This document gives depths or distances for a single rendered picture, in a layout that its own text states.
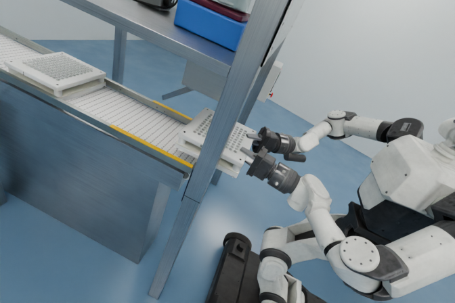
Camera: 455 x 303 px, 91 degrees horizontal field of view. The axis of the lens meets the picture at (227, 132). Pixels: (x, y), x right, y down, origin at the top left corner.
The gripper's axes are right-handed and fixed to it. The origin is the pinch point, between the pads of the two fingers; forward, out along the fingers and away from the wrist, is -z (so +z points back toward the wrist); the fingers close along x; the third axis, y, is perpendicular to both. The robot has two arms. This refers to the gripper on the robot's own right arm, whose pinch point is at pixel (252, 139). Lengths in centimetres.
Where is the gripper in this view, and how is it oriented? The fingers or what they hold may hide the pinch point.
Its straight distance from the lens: 89.7
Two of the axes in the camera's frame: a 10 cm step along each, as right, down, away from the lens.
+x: -3.5, 7.7, 5.4
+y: -2.2, -6.2, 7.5
